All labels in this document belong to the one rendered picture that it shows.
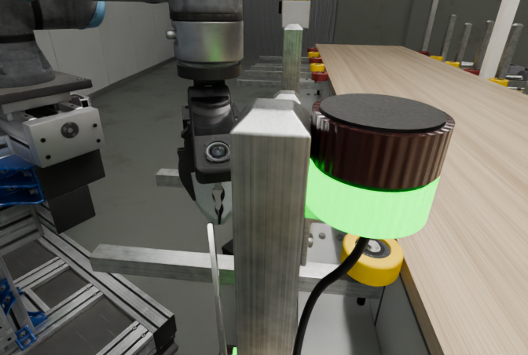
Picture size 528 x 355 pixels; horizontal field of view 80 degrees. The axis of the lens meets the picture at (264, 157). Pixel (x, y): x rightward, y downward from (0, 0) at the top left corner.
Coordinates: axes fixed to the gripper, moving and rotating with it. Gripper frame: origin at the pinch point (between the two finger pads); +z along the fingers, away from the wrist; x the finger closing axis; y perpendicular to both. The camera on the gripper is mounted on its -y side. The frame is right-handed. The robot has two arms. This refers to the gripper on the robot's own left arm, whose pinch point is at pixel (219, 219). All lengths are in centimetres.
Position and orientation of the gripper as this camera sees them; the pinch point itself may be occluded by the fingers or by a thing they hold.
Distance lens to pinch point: 43.3
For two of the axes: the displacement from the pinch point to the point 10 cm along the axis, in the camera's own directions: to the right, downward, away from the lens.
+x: -9.7, 0.9, -2.3
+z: -0.2, 9.0, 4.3
